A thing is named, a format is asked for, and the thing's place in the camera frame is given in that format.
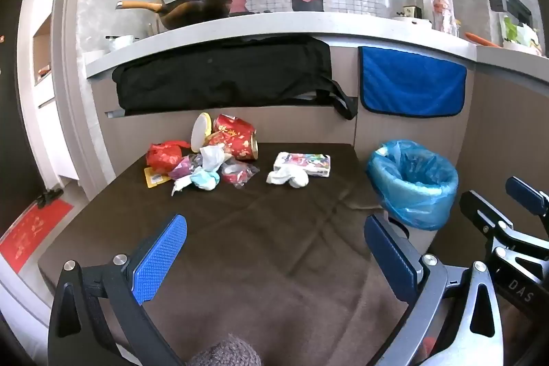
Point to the green vegetables in white bag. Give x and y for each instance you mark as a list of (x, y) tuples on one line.
[(519, 36)]

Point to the red floor mat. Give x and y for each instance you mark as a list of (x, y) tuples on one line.
[(30, 233)]

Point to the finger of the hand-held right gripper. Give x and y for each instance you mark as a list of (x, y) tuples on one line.
[(526, 193), (484, 214)]

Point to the red and clear plastic wrapper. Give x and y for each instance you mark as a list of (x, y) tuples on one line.
[(238, 174)]

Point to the white crumpled tissue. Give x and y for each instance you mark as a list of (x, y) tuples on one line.
[(213, 156), (287, 177)]

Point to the light blue crumpled paper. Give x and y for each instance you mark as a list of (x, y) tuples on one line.
[(205, 179)]

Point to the white paper scrap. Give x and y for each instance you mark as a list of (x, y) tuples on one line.
[(180, 185)]

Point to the red drink can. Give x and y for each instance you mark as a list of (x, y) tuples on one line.
[(233, 136)]

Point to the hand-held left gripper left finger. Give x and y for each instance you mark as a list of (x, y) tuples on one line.
[(161, 259)]

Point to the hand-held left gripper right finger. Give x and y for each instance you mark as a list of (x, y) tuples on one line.
[(388, 259)]

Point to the orange carrot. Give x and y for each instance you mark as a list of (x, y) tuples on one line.
[(482, 40)]

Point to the black hanging bag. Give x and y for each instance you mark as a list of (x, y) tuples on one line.
[(223, 74)]

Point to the red snack wrapper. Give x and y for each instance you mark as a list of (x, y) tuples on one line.
[(163, 156)]

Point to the blue towel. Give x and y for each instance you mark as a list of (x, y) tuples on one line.
[(411, 81)]

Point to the bin with blue liner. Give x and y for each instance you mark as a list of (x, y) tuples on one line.
[(388, 194)]

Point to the colourful tissue packet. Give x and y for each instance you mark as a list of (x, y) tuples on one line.
[(304, 163)]

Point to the grey knitted cloth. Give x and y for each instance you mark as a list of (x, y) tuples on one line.
[(225, 351)]

